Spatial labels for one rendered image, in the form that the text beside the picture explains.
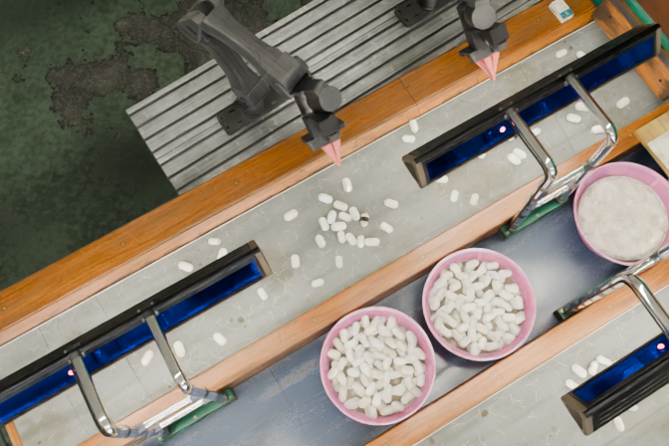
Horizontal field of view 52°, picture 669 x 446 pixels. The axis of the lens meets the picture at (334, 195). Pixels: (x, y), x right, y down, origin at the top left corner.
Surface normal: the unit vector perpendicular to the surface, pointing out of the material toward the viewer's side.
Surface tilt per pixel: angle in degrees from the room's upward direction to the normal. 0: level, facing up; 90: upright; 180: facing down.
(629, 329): 0
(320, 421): 0
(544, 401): 0
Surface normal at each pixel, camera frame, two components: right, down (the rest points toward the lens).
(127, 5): -0.02, -0.33
